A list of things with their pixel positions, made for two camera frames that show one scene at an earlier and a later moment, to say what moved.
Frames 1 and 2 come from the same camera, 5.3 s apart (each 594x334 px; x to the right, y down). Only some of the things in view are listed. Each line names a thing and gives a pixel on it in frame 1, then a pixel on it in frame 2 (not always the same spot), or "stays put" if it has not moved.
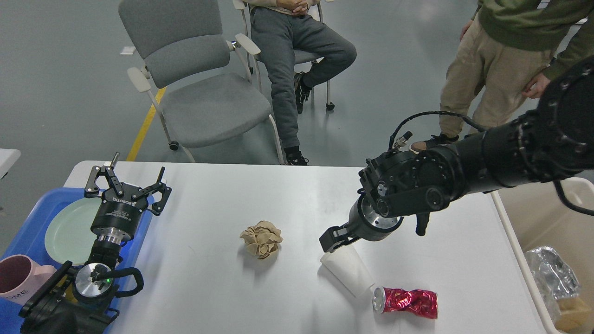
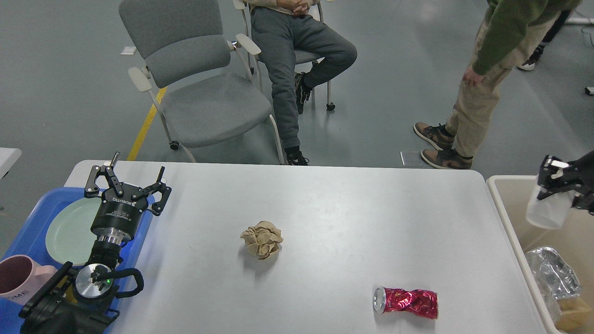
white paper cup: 346,263 -> 548,212
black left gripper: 115,220 stays put
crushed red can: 420,303 stays put
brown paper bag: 577,316 stays put
